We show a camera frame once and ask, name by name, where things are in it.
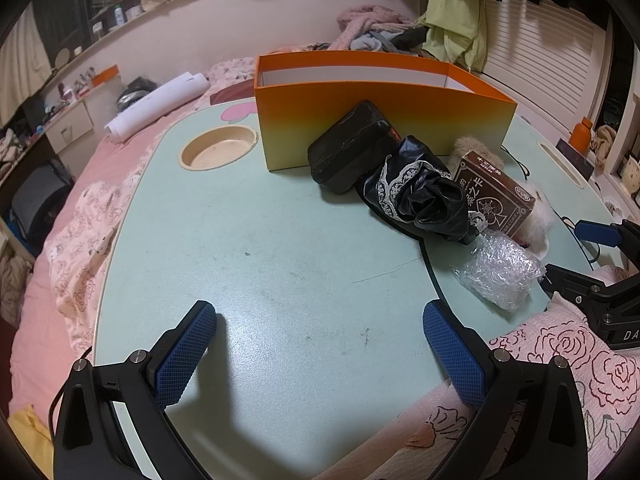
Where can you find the white fluffy scrunchie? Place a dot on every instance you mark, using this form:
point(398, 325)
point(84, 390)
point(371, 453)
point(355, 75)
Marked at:
point(533, 232)

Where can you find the mint green lap table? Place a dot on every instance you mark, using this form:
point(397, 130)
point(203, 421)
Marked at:
point(319, 341)

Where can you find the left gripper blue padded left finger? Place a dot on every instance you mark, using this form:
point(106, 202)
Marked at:
point(166, 369)

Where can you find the white bedside drawer cabinet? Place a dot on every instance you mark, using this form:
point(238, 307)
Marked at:
point(73, 130)

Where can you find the white paper roll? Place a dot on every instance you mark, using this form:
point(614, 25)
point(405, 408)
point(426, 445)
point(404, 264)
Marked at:
point(160, 102)

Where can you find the clear plastic wrap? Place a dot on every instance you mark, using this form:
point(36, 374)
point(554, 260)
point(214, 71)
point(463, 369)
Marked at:
point(499, 271)

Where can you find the dark red pillow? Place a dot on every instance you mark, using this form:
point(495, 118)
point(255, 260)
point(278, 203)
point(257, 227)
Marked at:
point(239, 91)

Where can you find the smartphone on stand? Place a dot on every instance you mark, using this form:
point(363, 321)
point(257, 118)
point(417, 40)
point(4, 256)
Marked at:
point(578, 161)

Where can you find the small orange box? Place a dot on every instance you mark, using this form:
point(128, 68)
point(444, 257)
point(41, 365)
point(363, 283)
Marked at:
point(104, 76)

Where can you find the beige fluffy scrunchie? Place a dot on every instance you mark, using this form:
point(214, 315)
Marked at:
point(467, 144)

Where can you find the pile of clothes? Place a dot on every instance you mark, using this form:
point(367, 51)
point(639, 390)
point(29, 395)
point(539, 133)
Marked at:
point(376, 28)

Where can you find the orange bottle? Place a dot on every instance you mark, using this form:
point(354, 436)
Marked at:
point(580, 137)

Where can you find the black lace fabric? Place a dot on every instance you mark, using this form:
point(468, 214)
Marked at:
point(414, 188)

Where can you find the pink floral blanket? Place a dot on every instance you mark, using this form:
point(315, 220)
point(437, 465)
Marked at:
point(78, 254)

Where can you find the beige curtain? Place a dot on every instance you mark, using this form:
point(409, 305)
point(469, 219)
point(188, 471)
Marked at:
point(24, 65)

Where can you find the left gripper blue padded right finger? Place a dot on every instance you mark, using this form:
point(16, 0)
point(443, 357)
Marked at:
point(474, 371)

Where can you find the orange white cardboard box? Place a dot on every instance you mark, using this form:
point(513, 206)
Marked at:
point(300, 95)

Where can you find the brown playing card box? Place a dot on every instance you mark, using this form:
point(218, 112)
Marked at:
point(503, 203)

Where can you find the green hanging cloth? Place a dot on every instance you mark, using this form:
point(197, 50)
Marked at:
point(457, 32)

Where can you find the black pouch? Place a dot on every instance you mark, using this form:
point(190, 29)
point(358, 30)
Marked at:
point(352, 148)

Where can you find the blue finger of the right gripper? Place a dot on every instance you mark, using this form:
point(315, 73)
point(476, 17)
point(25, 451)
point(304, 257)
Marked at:
point(598, 233)

